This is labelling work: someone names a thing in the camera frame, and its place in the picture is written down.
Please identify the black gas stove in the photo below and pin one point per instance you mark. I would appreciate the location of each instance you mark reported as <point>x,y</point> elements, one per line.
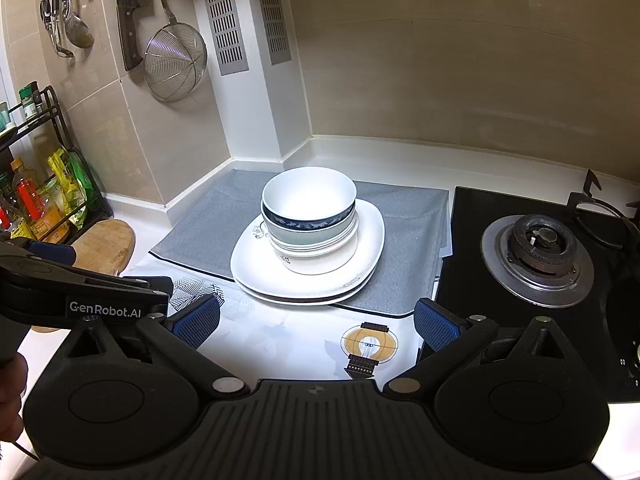
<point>470,240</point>

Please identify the red-capped sauce bottle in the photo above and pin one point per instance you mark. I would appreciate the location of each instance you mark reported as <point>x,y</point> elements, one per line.
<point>4,217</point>

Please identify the white printed cloth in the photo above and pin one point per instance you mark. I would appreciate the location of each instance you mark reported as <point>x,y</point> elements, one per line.
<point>280,330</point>

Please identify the white floral square plate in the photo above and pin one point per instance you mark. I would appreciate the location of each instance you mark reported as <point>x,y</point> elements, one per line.
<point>250,265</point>
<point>300,300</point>

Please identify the pale teal cup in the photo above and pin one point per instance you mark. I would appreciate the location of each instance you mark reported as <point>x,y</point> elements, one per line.
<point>4,117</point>

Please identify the green-capped jar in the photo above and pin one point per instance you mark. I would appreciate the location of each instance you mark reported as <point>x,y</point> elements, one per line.
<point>30,102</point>

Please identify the oil bottle yellow cap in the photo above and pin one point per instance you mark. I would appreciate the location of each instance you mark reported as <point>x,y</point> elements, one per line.
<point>42,210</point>

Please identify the metal ladle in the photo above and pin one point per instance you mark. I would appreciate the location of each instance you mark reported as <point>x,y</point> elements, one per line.
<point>80,30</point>

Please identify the kitchen cleaver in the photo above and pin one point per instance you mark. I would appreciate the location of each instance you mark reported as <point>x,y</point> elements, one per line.
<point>131,20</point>

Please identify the cream white bowl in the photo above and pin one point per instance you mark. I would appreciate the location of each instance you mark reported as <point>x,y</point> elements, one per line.
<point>320,260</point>

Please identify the metal mesh strainer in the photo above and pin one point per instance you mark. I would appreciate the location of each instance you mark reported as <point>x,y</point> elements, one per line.
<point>175,67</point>

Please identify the person's left hand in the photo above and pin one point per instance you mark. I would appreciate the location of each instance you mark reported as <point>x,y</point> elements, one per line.
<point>11,400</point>

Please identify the grey mat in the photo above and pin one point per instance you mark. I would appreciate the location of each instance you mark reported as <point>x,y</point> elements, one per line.
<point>405,240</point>

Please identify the wooden cutting board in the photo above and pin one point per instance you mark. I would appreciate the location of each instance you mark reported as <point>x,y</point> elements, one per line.
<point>107,245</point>

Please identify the metal spoon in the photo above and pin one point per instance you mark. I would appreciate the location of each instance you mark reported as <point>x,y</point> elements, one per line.
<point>62,45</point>

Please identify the white bowl blue pattern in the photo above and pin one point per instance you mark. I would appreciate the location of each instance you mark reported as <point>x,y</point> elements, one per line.
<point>305,195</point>

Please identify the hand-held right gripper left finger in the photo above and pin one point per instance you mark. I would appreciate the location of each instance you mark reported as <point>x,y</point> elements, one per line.
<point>195,322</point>

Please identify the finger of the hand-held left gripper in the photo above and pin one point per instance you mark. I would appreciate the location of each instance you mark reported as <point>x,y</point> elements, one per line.
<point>52,254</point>
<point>130,282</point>

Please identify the teal swirl bowl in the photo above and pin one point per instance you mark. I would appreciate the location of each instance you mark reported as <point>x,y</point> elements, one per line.
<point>310,237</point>

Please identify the grey vent grille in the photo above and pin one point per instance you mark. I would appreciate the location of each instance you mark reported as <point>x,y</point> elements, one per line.
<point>272,10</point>
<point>225,15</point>

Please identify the yellow-green packet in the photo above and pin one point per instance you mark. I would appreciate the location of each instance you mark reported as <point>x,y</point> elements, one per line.
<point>70,185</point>

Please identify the black pan support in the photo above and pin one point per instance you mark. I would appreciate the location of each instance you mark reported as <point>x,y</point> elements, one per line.
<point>600,207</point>

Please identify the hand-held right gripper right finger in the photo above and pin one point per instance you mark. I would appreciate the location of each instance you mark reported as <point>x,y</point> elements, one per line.
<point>437,325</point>

